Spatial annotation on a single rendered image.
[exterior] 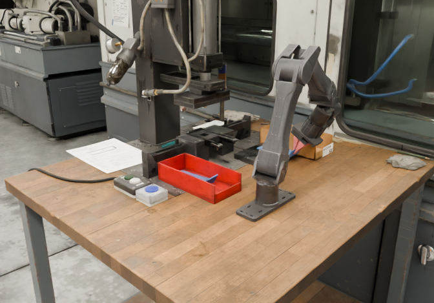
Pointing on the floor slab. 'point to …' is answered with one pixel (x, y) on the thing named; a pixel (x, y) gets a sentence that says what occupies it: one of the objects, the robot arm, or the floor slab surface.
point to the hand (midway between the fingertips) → (295, 151)
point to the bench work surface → (227, 229)
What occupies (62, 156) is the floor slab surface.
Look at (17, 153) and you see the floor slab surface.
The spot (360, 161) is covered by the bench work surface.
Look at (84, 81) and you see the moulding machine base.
